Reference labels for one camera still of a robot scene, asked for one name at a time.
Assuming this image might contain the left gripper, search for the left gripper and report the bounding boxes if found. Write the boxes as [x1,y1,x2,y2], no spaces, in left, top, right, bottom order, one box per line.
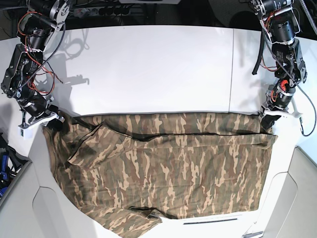
[260,83,302,133]

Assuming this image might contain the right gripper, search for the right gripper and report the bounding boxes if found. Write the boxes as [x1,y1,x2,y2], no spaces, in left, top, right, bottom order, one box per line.
[18,95,66,131]

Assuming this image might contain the camouflage T-shirt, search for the camouflage T-shirt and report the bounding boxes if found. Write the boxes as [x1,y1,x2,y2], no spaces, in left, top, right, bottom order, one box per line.
[43,112,277,238]

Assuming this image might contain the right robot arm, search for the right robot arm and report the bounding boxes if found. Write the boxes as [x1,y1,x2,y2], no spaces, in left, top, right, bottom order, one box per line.
[0,0,71,131]

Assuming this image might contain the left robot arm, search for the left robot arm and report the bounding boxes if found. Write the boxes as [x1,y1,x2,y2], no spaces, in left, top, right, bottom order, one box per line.
[251,0,307,130]

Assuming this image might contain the black power strip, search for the black power strip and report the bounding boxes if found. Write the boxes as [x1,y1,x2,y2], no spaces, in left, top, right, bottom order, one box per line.
[72,5,131,18]

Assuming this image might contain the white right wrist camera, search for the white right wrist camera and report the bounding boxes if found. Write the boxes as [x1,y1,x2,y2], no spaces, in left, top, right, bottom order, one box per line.
[18,124,34,139]

